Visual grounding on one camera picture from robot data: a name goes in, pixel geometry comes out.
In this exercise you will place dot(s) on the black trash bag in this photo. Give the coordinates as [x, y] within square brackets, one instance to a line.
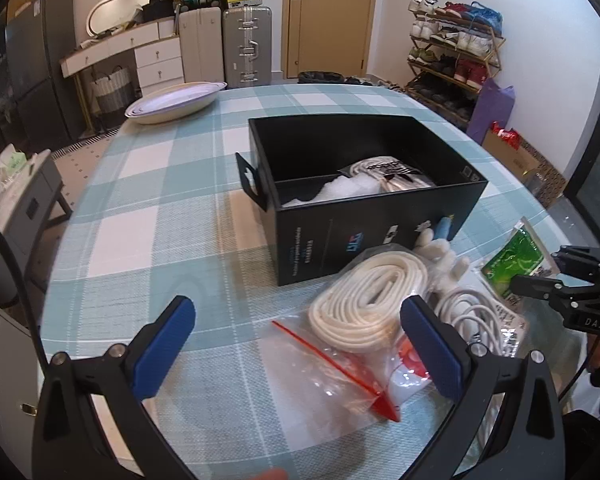
[320, 77]

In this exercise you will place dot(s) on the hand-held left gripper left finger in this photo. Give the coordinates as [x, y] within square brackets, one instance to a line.
[162, 350]

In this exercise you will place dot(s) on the grey side cabinet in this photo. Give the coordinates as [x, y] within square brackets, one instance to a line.
[25, 210]

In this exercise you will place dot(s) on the black shopping bag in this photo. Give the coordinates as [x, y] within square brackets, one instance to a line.
[159, 2]

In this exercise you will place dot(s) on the oval white framed mirror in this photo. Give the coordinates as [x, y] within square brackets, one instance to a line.
[120, 7]

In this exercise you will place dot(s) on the clear zip bag red seal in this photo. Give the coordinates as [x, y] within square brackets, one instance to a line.
[320, 385]

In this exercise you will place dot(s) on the open cardboard box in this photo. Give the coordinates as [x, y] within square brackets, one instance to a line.
[510, 160]

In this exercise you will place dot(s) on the black and white printed bag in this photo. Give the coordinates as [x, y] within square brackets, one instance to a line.
[385, 170]

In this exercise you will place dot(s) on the wooden door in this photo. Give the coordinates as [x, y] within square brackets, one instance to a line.
[330, 20]

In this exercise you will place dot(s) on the white cabinet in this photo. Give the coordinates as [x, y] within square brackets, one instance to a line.
[5, 375]

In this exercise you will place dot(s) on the white plush toy blue ear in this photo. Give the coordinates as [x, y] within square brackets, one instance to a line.
[442, 255]

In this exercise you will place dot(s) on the patterned cardboard sheet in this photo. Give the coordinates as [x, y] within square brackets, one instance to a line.
[547, 180]

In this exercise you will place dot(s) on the person's dark clothing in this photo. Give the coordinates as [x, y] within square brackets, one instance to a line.
[595, 430]

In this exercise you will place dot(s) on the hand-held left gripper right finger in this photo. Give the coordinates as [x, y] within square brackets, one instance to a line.
[432, 350]

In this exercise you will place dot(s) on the dark glass door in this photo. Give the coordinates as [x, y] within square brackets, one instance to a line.
[595, 135]

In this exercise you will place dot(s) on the group of assorted shoes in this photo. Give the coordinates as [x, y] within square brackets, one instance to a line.
[460, 40]

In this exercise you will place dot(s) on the dark grey refrigerator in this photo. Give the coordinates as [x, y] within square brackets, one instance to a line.
[42, 70]

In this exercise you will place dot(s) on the grey woven laundry basket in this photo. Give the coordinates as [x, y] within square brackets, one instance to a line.
[111, 92]

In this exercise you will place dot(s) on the metal shoe rack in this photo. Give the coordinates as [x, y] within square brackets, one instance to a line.
[480, 87]

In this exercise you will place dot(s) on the red packet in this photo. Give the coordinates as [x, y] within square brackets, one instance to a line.
[505, 136]

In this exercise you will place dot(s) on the scattered loose shoes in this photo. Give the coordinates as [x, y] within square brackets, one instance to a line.
[375, 83]

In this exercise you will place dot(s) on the silver suitcase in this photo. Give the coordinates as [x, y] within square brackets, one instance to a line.
[247, 45]

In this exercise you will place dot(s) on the purple bag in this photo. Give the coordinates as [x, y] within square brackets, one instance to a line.
[490, 105]

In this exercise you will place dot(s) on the black cardboard storage box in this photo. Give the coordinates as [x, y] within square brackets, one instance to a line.
[360, 245]

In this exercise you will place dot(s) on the green snack packet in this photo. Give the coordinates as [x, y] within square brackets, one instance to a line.
[515, 255]

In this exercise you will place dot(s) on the white crumpled plastic bag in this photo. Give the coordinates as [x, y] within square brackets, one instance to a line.
[340, 190]

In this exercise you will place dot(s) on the black and yellow shoebox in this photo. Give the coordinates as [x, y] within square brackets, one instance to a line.
[244, 0]

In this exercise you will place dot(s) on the beige suitcase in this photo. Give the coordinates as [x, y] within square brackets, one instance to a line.
[200, 45]

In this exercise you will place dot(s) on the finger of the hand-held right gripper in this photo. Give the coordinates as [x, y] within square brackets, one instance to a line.
[580, 257]
[545, 287]

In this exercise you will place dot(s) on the white dressing table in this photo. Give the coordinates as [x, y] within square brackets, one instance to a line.
[150, 60]

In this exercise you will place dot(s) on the white oval plate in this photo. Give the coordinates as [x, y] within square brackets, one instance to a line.
[175, 102]

